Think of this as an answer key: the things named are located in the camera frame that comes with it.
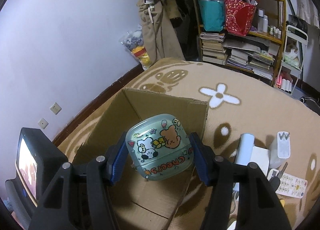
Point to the teal storage bag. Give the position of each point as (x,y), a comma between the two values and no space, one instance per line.
(212,14)

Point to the upper wall socket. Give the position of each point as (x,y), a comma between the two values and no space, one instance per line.
(55,108)

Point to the brown cardboard box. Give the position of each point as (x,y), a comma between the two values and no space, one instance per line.
(139,203)

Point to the white slim remote control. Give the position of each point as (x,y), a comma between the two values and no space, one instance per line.
(261,156)

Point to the red gift bag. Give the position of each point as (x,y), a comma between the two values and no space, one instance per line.
(239,15)

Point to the wooden bookshelf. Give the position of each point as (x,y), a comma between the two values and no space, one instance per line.
(253,30)

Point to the beige hanging coat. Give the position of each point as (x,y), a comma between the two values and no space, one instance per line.
(160,39)

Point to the wall socket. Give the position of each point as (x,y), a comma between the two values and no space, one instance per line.
(43,123)
(55,108)

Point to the brown floral carpet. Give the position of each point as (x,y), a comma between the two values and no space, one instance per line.
(220,105)

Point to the green cartoon pouch case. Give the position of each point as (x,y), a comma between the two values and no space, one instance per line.
(159,147)

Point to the white metal cart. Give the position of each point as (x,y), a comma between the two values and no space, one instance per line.
(292,60)

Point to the white plug charger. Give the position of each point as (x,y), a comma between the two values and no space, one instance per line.
(280,149)

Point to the light blue cylinder device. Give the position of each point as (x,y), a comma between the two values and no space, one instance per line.
(245,148)

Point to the plush toys in bag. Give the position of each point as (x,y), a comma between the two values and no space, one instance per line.
(134,43)

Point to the stack of books right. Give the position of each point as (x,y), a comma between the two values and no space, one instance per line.
(251,54)

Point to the lower wall socket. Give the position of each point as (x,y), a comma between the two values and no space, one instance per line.
(43,123)

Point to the white JSCN remote control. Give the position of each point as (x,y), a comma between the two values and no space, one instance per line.
(292,186)

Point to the stack of books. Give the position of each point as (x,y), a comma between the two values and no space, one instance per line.
(251,54)
(212,49)

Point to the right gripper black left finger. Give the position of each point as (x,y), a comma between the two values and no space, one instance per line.
(78,197)

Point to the stack of books left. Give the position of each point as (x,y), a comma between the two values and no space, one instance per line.
(212,49)

